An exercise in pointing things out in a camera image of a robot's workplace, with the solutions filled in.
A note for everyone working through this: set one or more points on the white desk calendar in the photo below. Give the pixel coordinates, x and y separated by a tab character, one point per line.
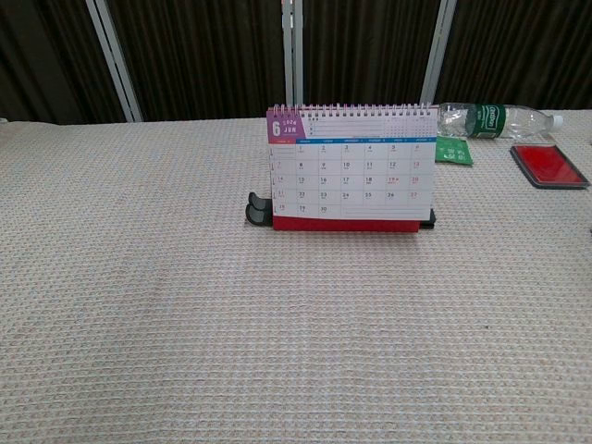
365	176

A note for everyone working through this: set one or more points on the black rounded clip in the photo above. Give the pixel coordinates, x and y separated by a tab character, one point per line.
256	215
259	199

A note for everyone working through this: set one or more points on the beige woven tablecloth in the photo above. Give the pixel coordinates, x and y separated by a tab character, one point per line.
185	300

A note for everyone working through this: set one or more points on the green sachet packet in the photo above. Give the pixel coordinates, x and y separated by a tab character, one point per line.
455	151

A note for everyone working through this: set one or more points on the dark partition fabric panel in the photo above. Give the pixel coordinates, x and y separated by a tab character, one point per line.
365	51
51	55
203	55
522	51

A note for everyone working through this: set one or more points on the clear plastic bottle, green label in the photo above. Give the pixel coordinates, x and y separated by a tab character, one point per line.
490	121

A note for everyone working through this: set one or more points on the grey partition frame post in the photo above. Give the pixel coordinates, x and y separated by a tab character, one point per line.
439	51
291	51
113	60

